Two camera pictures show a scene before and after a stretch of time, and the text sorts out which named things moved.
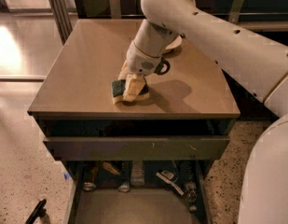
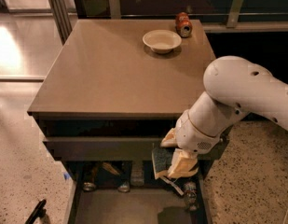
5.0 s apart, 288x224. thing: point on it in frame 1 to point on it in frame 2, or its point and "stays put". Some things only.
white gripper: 140,63 to 193,134
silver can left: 89,177 stays put
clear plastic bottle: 191,195 stays put
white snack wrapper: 168,176 stays put
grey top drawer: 133,148 stays put
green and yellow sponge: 118,88 to 161,159
